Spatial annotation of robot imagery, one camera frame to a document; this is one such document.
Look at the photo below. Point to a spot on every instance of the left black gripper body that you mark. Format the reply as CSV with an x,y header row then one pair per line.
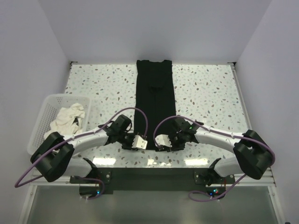
x,y
126,139

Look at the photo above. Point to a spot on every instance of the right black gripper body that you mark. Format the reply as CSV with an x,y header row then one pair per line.
x,y
178,142

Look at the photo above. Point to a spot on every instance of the black t shirt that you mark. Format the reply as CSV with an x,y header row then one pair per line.
x,y
155,94

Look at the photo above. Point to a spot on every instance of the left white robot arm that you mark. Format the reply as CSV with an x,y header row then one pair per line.
x,y
60,162

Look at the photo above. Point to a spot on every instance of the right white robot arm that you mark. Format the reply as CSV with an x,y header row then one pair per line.
x,y
252,156

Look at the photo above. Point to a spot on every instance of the white t shirt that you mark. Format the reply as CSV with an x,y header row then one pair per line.
x,y
68,121

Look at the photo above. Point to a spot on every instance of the white plastic laundry basket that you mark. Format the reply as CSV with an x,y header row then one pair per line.
x,y
49,111

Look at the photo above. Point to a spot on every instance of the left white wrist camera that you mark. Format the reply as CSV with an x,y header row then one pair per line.
x,y
139,143

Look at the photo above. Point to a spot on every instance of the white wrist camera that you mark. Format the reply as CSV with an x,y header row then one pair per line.
x,y
163,140
139,143

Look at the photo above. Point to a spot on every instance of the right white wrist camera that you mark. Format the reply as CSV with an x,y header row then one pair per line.
x,y
163,140

